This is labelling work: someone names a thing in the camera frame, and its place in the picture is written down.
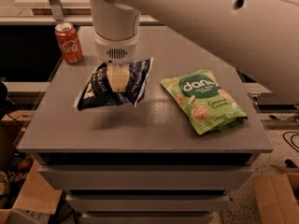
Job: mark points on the blue potato chip bag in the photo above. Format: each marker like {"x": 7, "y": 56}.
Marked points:
{"x": 99, "y": 92}

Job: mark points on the red coke can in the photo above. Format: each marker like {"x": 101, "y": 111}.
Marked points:
{"x": 68, "y": 41}

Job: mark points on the grey drawer cabinet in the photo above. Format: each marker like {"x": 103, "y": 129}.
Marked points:
{"x": 142, "y": 164}

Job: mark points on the cardboard box right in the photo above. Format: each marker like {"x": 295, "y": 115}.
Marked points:
{"x": 276, "y": 198}

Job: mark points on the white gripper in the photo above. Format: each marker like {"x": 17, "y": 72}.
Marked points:
{"x": 116, "y": 48}

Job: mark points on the cardboard box left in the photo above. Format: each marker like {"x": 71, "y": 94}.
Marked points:
{"x": 35, "y": 203}

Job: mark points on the green rice crisps bag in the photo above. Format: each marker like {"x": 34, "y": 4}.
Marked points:
{"x": 206, "y": 104}

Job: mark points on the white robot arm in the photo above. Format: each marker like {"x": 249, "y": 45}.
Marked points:
{"x": 260, "y": 38}

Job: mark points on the cardboard box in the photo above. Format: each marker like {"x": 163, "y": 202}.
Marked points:
{"x": 276, "y": 198}
{"x": 35, "y": 203}

